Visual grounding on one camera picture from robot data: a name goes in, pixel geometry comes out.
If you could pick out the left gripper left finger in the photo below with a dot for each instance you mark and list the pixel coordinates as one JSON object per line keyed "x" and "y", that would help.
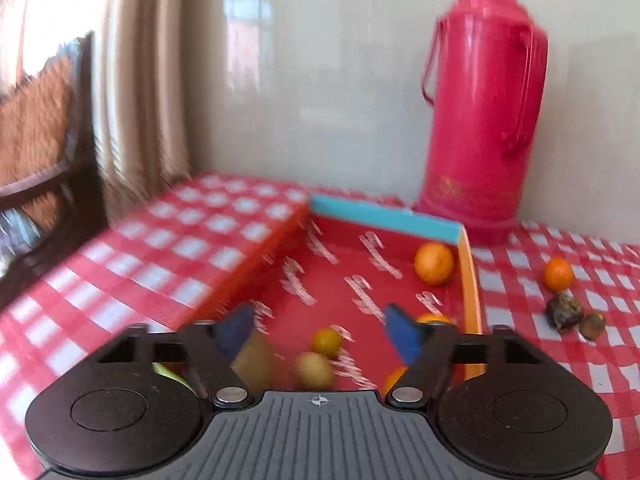
{"x": 210, "y": 348}

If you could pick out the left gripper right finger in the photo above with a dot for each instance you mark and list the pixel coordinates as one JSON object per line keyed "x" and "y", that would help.
{"x": 426, "y": 350}

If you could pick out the orange mandarin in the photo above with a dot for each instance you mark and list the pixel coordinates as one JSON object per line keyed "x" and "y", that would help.
{"x": 558, "y": 275}
{"x": 434, "y": 263}
{"x": 430, "y": 318}
{"x": 391, "y": 380}

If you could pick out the brown kiwi fruit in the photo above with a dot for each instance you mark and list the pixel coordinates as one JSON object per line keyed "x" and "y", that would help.
{"x": 255, "y": 362}

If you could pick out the small yellow kumquat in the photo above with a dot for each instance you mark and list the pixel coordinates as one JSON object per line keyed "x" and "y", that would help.
{"x": 327, "y": 342}

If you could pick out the pale longan fruit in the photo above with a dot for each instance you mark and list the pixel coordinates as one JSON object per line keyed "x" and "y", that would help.
{"x": 314, "y": 372}

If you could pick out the small dark chestnut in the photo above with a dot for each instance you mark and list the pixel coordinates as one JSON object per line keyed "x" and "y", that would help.
{"x": 592, "y": 325}

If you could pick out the red checkered tablecloth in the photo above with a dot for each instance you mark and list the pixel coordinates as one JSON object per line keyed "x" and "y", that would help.
{"x": 109, "y": 283}

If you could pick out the colourful cardboard box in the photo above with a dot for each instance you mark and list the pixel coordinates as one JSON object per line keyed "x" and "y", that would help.
{"x": 305, "y": 262}

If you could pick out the dark wooden armchair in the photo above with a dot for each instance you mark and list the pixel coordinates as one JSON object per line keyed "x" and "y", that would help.
{"x": 51, "y": 191}

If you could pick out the beige lace curtain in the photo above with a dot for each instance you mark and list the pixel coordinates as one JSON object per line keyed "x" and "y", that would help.
{"x": 137, "y": 102}

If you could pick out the red thermos flask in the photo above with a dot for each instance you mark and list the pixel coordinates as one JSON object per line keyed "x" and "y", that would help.
{"x": 484, "y": 78}

